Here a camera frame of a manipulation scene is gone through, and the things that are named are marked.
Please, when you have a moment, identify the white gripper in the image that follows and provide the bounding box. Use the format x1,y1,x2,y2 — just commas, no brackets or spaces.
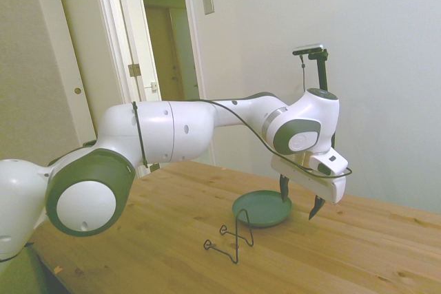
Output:
270,156,347,221

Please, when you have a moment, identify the black jointed camera stand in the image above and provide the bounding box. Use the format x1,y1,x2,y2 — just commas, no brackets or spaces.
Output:
307,50,338,152

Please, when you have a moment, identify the beige closet door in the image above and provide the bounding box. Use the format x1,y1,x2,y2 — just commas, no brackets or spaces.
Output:
0,0,99,166

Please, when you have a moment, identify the black wire plate stand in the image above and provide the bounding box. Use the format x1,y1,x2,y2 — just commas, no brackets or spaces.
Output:
203,208,256,264

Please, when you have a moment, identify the brown hallway door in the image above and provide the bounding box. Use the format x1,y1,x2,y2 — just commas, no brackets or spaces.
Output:
144,4,187,101

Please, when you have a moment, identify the grey stereo camera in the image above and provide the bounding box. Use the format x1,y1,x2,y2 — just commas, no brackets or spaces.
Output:
291,42,325,56

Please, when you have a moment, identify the dark teal round plate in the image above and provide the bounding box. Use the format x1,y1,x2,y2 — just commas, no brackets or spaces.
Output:
231,189,294,229

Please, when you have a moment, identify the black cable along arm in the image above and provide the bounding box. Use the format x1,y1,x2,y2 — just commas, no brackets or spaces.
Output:
132,100,354,180

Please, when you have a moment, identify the white door frame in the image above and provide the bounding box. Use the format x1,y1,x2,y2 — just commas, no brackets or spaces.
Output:
91,0,216,167

